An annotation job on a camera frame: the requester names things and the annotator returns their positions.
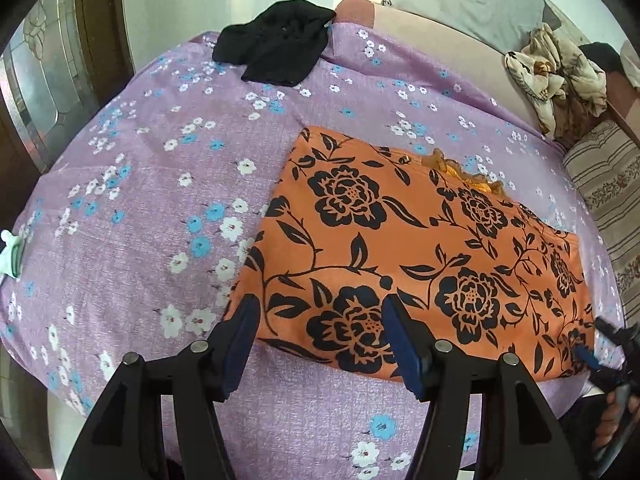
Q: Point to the purple floral bed sheet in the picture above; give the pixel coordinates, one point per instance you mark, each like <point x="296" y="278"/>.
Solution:
<point x="150" y="200"/>

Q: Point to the orange black floral blouse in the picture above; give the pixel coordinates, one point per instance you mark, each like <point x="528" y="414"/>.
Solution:
<point x="410" y="260"/>

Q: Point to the grey pillow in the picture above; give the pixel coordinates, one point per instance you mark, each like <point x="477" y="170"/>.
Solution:
<point x="465" y="0"/>

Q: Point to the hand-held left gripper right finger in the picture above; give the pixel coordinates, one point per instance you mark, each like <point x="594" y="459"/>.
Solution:
<point x="406" y="355"/>

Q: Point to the wooden door with glass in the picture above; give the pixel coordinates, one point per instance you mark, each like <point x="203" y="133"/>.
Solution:
<point x="50" y="75"/>

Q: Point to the cream floral crumpled cloth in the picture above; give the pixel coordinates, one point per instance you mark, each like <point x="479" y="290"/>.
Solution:
<point x="555" y="75"/>

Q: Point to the white cloth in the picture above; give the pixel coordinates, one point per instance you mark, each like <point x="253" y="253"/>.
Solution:
<point x="632" y="62"/>

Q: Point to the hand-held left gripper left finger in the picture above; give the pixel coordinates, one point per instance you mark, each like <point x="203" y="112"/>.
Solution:
<point x="240" y="347"/>

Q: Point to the person's right hand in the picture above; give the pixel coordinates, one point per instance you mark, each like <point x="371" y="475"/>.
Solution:
<point x="607" y="422"/>

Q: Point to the dark cloth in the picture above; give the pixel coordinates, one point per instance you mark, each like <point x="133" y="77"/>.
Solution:
<point x="602" y="57"/>

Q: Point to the striped beige cushion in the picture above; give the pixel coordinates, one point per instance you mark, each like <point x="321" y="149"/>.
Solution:
<point x="610" y="185"/>

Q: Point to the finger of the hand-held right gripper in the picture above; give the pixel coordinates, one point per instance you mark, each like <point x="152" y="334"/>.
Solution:
<point x="586" y="356"/>
<point x="617" y="332"/>

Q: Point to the black garment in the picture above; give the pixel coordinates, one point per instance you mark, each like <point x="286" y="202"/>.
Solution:
<point x="280" y="42"/>

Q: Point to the white green small object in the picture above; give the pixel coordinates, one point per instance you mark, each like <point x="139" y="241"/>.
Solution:
<point x="11" y="255"/>

